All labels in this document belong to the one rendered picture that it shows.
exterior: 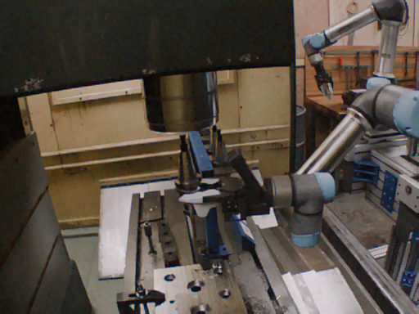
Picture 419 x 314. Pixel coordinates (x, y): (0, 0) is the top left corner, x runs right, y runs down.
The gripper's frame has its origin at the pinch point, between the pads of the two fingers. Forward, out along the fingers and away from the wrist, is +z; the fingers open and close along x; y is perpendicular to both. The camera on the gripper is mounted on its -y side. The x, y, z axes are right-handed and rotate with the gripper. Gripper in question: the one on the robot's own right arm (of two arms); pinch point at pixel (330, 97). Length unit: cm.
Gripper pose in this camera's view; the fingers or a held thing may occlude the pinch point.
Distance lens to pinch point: 188.4
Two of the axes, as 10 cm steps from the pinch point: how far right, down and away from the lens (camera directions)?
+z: 3.3, 9.4, 0.4
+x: 8.3, -2.8, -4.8
